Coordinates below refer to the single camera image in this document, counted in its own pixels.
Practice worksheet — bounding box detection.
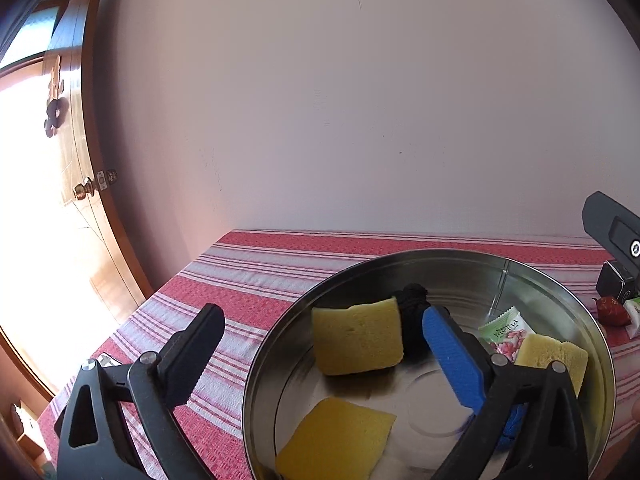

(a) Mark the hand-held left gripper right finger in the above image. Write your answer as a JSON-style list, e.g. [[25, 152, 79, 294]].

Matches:
[[422, 305, 590, 480]]

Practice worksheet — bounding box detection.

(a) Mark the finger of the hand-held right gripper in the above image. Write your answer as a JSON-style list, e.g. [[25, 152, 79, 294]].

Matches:
[[582, 191, 640, 273]]

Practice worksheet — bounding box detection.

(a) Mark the small yellow scouring sponge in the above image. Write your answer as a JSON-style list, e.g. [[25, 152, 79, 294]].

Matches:
[[274, 397, 398, 480], [311, 296, 405, 376]]

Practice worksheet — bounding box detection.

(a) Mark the round metal tin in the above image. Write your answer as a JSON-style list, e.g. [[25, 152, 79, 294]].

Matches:
[[242, 248, 617, 480]]

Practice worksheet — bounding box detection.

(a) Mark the small wooden stand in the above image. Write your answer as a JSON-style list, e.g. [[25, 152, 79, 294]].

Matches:
[[9, 400, 45, 462]]

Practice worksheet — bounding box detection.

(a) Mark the black cardboard box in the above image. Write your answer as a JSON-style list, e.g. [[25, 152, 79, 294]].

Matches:
[[596, 260, 640, 306]]

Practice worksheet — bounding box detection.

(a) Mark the green white snack packet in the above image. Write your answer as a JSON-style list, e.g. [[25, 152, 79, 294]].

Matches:
[[477, 307, 537, 362]]

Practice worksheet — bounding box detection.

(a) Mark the red striped cloth desktop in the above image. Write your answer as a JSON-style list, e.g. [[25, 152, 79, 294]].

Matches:
[[37, 230, 640, 480]]

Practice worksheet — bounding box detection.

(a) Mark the wooden door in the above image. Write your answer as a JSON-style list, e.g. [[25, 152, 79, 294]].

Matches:
[[45, 0, 155, 313]]

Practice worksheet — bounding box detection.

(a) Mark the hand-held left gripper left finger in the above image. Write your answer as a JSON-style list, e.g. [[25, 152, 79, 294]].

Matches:
[[54, 304, 226, 480]]

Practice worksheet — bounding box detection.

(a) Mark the dark hanging door ornament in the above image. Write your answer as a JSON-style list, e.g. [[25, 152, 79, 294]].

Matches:
[[43, 55, 71, 139]]

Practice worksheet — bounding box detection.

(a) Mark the black cloth ball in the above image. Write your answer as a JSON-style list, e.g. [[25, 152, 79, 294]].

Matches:
[[392, 283, 432, 362]]

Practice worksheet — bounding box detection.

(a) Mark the red snack packet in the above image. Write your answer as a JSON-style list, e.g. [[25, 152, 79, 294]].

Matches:
[[592, 296, 632, 326]]

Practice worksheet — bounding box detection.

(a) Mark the large yellow scouring sponge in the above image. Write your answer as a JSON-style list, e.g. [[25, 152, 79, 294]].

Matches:
[[514, 334, 590, 397]]

